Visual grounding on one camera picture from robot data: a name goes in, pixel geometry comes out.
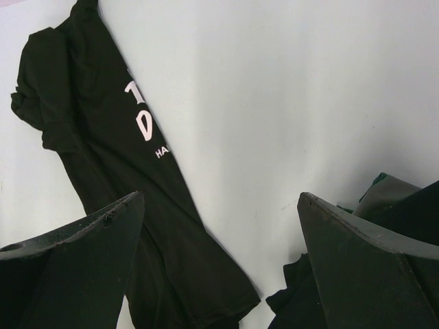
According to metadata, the black printed t shirt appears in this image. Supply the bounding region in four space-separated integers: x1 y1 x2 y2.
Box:
11 1 260 328

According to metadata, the stack of folded black shirts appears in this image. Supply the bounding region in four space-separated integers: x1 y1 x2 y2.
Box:
267 176 438 328

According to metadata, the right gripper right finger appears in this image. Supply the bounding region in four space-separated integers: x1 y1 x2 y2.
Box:
297 192 438 328

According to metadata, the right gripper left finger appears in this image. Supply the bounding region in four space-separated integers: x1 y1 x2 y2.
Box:
1 192 144 328

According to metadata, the green folded shirt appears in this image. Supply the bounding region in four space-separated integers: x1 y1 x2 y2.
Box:
337 172 389 214

